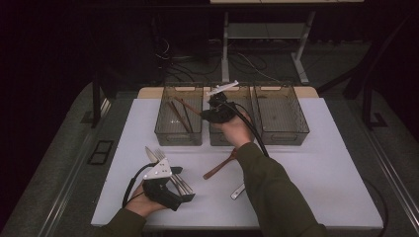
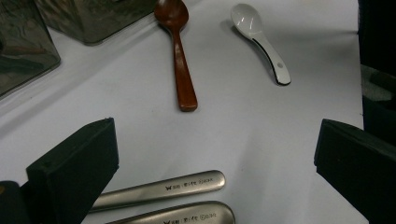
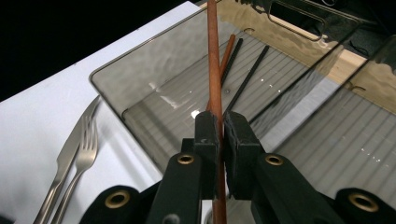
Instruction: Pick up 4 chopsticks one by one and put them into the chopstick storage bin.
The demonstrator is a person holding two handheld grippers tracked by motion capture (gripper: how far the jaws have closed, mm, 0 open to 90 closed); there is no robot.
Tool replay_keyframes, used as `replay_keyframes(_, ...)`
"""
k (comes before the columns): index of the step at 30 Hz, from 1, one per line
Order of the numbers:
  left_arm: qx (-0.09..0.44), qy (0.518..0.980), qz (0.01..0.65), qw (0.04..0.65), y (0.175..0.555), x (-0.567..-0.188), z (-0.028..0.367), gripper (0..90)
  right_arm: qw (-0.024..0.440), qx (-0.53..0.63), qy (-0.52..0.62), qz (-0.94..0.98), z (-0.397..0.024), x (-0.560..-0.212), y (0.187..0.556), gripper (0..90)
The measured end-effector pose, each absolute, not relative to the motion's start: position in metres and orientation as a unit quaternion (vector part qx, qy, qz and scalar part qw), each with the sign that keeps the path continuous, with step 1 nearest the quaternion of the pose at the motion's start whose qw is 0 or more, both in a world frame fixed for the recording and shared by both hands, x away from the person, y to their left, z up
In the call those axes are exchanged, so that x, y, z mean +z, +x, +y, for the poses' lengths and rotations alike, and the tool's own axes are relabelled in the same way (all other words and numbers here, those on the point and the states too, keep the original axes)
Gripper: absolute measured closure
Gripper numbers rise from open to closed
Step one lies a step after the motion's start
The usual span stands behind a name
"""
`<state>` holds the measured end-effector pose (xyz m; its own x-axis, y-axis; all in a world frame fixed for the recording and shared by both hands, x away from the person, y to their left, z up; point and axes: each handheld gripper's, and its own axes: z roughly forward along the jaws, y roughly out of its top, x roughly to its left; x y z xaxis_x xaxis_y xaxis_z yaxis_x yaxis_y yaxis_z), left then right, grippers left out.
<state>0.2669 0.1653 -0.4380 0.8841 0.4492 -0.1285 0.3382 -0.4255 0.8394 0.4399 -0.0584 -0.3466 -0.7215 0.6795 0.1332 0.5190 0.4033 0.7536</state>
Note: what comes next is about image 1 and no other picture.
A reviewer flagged person's left hand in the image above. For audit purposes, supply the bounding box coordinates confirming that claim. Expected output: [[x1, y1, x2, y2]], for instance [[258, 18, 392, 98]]
[[125, 184, 167, 219]]

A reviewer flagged metal floor rail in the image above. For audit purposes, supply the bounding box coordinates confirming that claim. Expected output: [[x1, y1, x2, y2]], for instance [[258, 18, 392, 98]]
[[364, 129, 419, 228], [39, 98, 113, 237]]

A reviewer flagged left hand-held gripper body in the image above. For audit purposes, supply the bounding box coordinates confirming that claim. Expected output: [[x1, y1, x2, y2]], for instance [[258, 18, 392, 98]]
[[141, 157, 184, 211]]

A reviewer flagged metal fork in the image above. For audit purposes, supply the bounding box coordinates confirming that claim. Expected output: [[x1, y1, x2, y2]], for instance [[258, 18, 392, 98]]
[[153, 148, 196, 196]]

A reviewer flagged clear grey plastic bin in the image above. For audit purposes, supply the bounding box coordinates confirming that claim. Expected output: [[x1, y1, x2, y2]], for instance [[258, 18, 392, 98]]
[[209, 82, 257, 147], [153, 82, 205, 147], [251, 82, 310, 146]]

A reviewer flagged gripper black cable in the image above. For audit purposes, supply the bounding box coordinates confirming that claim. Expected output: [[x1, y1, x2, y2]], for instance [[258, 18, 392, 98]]
[[221, 100, 389, 237], [122, 161, 160, 211]]

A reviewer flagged black floor cable bundle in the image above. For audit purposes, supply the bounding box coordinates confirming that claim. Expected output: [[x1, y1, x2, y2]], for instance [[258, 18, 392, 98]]
[[154, 36, 275, 84]]

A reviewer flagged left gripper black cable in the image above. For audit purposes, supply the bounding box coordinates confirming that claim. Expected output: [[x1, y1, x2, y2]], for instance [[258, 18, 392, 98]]
[[122, 161, 160, 211]]

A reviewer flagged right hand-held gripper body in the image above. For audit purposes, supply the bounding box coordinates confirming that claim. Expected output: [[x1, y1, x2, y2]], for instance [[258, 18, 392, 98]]
[[206, 79, 240, 124]]

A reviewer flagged white table mat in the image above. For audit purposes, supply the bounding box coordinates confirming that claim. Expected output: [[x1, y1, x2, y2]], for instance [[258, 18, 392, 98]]
[[91, 97, 384, 230]]

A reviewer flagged white standing desk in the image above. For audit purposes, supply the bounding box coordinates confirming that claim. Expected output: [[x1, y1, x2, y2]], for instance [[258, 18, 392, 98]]
[[209, 0, 365, 86]]

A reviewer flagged black metal stand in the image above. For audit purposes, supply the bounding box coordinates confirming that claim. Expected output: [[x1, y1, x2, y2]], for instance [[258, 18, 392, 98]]
[[80, 65, 120, 129], [317, 14, 413, 131]]

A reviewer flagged brown wooden spoon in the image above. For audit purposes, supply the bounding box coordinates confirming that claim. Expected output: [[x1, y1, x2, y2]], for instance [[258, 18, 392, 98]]
[[203, 147, 239, 181]]

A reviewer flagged white ceramic spoon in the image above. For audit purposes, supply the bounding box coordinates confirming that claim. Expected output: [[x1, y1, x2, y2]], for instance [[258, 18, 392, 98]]
[[230, 182, 246, 201]]

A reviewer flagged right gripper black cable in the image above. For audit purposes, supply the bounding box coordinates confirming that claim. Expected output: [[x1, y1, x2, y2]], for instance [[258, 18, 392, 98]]
[[221, 100, 389, 237]]

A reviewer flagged person's right hand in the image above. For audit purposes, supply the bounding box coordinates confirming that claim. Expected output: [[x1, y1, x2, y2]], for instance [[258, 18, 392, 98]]
[[210, 112, 254, 148]]

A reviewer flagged brown chopstick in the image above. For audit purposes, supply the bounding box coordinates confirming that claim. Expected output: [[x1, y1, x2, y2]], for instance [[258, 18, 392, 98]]
[[173, 96, 203, 117], [167, 101, 192, 133]]

